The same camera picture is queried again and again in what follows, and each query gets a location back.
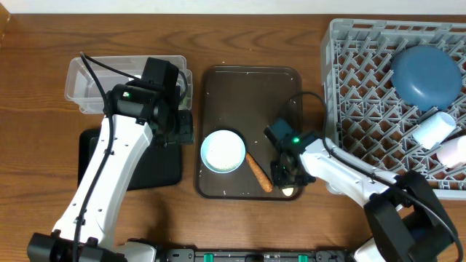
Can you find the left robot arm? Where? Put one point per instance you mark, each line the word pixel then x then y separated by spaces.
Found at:
pixel 141 113

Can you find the orange carrot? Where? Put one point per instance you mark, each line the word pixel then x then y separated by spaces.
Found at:
pixel 260 175

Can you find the pink white cup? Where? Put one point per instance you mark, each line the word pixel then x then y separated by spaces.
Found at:
pixel 452 153

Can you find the dark brown serving tray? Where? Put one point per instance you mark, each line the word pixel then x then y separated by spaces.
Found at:
pixel 245 100

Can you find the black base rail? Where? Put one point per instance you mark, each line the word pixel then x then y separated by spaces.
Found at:
pixel 190 255

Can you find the clear plastic waste bin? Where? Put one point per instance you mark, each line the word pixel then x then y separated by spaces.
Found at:
pixel 82 90

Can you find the black waste bin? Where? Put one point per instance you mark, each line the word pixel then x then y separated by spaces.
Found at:
pixel 157 167

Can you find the dark blue plate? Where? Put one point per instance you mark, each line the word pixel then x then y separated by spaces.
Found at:
pixel 426 77

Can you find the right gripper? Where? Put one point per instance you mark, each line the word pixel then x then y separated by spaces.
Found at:
pixel 282 179

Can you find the grey dishwasher rack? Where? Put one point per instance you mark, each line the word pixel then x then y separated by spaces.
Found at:
pixel 366 117

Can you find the light blue cup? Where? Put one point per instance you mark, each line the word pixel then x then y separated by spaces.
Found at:
pixel 434 130

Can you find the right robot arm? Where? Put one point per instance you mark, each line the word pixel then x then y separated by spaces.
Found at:
pixel 407 220

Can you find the light blue rice bowl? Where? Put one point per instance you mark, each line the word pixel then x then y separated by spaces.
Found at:
pixel 222 151

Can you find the cream plastic spoon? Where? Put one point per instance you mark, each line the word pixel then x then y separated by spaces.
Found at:
pixel 288 191

